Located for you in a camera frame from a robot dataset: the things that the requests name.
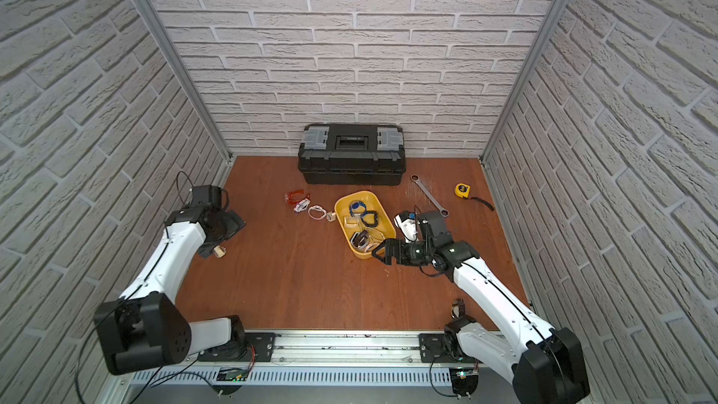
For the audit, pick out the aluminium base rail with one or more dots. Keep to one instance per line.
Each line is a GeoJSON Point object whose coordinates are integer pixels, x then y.
{"type": "Point", "coordinates": [224, 341]}

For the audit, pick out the purple white toy watch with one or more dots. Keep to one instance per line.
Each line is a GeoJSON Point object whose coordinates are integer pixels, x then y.
{"type": "Point", "coordinates": [302, 205]}

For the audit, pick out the aluminium corner post left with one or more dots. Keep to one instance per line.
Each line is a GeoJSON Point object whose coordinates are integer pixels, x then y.
{"type": "Point", "coordinates": [160, 34]}

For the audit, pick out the tan wooden watch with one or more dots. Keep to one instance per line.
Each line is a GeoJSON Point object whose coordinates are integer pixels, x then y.
{"type": "Point", "coordinates": [219, 251]}

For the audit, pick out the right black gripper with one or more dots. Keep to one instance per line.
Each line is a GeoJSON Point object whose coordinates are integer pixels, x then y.
{"type": "Point", "coordinates": [400, 252]}

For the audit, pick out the silver wrench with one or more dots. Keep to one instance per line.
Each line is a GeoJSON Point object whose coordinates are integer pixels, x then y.
{"type": "Point", "coordinates": [417, 180]}

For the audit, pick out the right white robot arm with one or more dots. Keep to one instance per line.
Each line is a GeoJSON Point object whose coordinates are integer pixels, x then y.
{"type": "Point", "coordinates": [505, 314]}

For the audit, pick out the yellow tape measure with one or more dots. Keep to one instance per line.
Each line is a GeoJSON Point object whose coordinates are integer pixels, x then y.
{"type": "Point", "coordinates": [463, 190]}

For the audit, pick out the red translucent watch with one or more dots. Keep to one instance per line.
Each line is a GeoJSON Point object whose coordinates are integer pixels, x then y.
{"type": "Point", "coordinates": [295, 197]}

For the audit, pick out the yellow plastic tray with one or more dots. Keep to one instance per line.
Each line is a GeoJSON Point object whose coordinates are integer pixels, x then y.
{"type": "Point", "coordinates": [349, 224]}

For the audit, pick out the dark watch near base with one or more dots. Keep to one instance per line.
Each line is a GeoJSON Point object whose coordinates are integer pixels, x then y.
{"type": "Point", "coordinates": [458, 309]}

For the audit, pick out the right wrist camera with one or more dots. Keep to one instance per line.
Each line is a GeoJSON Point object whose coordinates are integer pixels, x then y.
{"type": "Point", "coordinates": [406, 223]}

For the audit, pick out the white strap watch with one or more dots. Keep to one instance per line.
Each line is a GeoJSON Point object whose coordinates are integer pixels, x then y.
{"type": "Point", "coordinates": [319, 213]}

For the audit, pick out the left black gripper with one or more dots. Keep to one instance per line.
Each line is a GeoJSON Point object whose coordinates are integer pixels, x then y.
{"type": "Point", "coordinates": [225, 224]}

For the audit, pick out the aluminium corner post right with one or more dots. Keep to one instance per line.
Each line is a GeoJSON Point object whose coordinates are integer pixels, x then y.
{"type": "Point", "coordinates": [541, 41]}

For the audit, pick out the aluminium corner post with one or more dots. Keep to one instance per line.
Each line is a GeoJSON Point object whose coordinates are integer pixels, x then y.
{"type": "Point", "coordinates": [541, 41]}
{"type": "Point", "coordinates": [160, 34]}

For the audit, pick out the black plastic toolbox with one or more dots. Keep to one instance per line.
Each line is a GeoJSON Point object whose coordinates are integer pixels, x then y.
{"type": "Point", "coordinates": [352, 154]}

